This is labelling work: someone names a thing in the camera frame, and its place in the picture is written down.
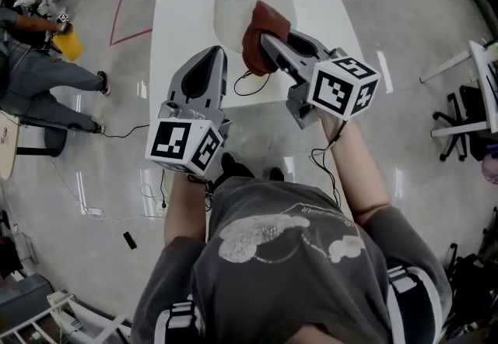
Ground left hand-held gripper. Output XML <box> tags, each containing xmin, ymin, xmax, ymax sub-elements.
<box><xmin>145</xmin><ymin>45</ymin><xmax>233</xmax><ymax>176</ymax></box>

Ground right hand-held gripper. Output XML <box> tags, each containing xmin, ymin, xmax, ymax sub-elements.
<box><xmin>261</xmin><ymin>31</ymin><xmax>381</xmax><ymax>129</ymax></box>

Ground brown cloth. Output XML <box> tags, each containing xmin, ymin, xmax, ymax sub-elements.
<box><xmin>241</xmin><ymin>0</ymin><xmax>292</xmax><ymax>75</ymax></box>

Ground person's left forearm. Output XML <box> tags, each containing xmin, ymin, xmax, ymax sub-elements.
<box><xmin>163</xmin><ymin>173</ymin><xmax>209</xmax><ymax>246</ymax></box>

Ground person's right forearm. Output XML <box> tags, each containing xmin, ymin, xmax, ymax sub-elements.
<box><xmin>317</xmin><ymin>116</ymin><xmax>392</xmax><ymax>221</ymax></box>

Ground yellow bag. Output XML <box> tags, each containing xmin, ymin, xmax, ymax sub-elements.
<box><xmin>51</xmin><ymin>30</ymin><xmax>86</xmax><ymax>61</ymax></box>

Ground black round stool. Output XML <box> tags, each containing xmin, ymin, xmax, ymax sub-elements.
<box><xmin>16</xmin><ymin>123</ymin><xmax>68</xmax><ymax>159</ymax></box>

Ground wooden round table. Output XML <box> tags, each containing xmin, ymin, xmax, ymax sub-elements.
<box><xmin>0</xmin><ymin>110</ymin><xmax>20</xmax><ymax>181</ymax></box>

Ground person's grey printed shirt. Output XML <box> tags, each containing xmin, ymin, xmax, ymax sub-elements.
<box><xmin>130</xmin><ymin>177</ymin><xmax>454</xmax><ymax>344</ymax></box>

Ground black office chair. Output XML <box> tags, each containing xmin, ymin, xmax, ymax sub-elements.
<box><xmin>432</xmin><ymin>84</ymin><xmax>489</xmax><ymax>163</ymax></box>

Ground white desk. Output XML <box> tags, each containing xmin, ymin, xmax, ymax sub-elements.
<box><xmin>419</xmin><ymin>40</ymin><xmax>498</xmax><ymax>138</ymax></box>

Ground pink bag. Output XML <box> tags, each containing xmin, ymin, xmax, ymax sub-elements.
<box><xmin>481</xmin><ymin>153</ymin><xmax>498</xmax><ymax>182</ymax></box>

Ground grey storage box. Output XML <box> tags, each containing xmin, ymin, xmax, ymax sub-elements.
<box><xmin>0</xmin><ymin>273</ymin><xmax>56</xmax><ymax>335</ymax></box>

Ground black floor cable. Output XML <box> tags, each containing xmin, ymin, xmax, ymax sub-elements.
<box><xmin>100</xmin><ymin>123</ymin><xmax>151</xmax><ymax>139</ymax></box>

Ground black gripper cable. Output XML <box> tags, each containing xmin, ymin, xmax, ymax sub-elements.
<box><xmin>186</xmin><ymin>174</ymin><xmax>216</xmax><ymax>212</ymax></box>
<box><xmin>309</xmin><ymin>120</ymin><xmax>348</xmax><ymax>208</ymax></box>

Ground black white shoulder strap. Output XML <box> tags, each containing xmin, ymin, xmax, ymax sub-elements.
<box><xmin>386</xmin><ymin>264</ymin><xmax>445</xmax><ymax>344</ymax></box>
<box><xmin>154</xmin><ymin>298</ymin><xmax>206</xmax><ymax>344</ymax></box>

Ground white wire rack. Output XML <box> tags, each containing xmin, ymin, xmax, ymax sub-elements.
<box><xmin>0</xmin><ymin>289</ymin><xmax>132</xmax><ymax>344</ymax></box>

